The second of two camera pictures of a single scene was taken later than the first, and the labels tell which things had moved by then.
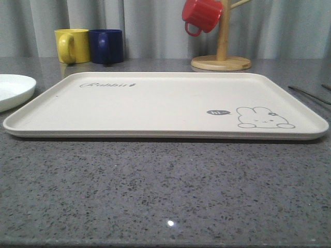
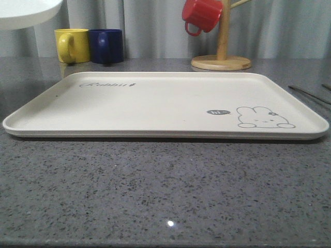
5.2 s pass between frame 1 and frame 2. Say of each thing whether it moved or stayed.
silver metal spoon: stayed
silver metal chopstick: stayed
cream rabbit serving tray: stayed
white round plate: moved
